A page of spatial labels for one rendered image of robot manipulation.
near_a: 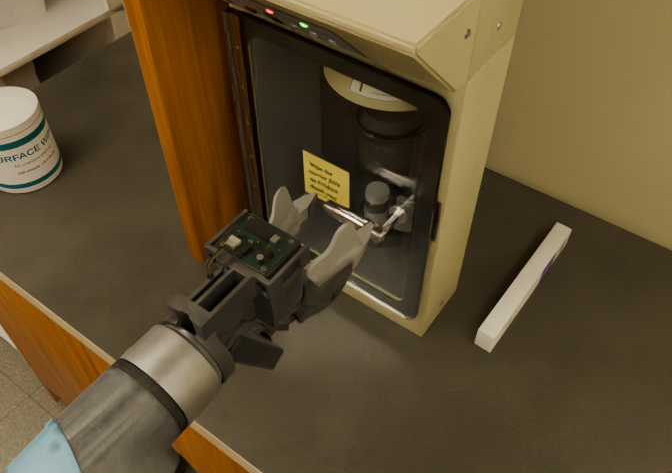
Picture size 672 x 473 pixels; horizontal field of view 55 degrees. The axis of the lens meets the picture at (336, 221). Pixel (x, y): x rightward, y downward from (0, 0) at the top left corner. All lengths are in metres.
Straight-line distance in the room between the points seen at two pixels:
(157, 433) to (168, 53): 0.50
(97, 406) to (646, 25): 0.88
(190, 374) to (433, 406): 0.52
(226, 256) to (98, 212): 0.72
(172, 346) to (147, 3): 0.44
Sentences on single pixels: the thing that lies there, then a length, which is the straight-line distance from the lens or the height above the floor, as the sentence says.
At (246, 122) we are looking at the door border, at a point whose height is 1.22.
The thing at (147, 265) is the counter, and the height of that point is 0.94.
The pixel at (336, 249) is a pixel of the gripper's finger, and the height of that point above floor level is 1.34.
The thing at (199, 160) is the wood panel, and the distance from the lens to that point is 0.98.
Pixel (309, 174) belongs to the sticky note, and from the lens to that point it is 0.88.
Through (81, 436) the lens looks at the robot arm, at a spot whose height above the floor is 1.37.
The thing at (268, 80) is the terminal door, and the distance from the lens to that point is 0.83.
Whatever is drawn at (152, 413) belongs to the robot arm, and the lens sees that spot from 0.50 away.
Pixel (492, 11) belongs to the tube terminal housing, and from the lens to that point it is 0.66.
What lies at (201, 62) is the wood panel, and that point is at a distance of 0.90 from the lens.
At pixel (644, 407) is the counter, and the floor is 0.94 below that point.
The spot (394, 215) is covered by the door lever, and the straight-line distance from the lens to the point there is 0.80.
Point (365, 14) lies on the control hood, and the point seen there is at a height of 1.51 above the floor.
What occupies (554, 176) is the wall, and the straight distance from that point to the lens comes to 1.26.
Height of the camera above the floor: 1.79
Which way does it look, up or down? 48 degrees down
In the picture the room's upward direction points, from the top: straight up
